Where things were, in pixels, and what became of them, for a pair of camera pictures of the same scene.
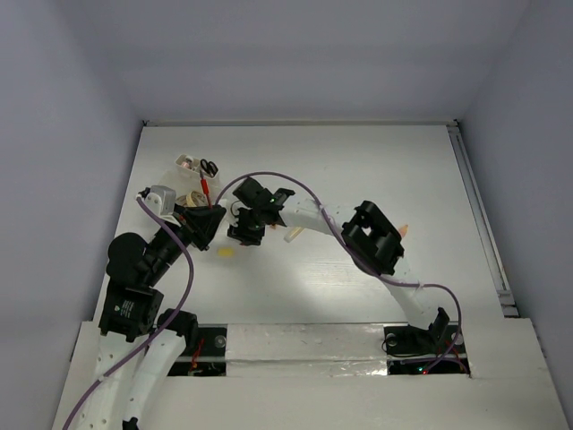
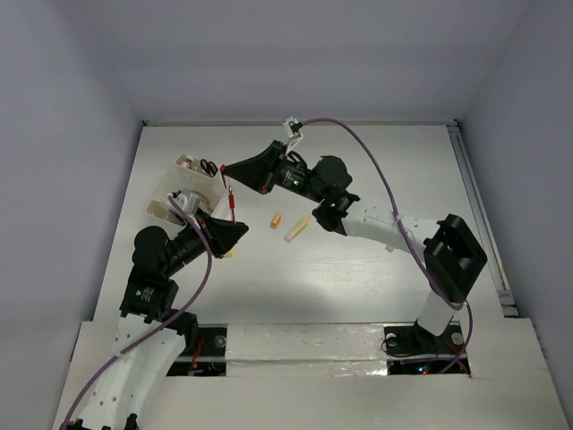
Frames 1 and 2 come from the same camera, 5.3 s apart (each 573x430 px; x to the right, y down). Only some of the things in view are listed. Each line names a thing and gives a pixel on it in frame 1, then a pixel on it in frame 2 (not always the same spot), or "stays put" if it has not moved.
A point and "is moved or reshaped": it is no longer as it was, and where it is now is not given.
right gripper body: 248,227 → 294,176
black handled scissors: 209,167 stays put
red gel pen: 205,187 is moved or reshaped
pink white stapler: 187,164 stays put
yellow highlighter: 292,234 stays put
